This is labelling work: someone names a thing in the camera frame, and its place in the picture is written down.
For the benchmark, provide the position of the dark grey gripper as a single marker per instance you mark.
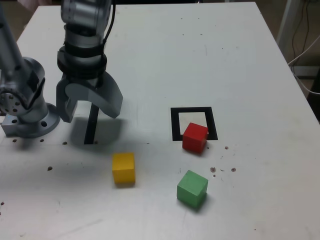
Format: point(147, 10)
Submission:
point(82, 79)

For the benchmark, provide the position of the yellow cube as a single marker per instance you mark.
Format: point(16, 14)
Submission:
point(123, 167)

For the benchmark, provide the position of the red cube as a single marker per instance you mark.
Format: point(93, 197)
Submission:
point(193, 137)

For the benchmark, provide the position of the green cube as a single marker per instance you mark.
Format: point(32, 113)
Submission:
point(191, 188)

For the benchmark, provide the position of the black tape square outline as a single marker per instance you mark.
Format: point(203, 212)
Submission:
point(175, 125)

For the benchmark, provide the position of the black tape strip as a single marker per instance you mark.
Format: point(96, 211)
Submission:
point(90, 130)

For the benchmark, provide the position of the white background post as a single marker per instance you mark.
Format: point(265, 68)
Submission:
point(286, 20)

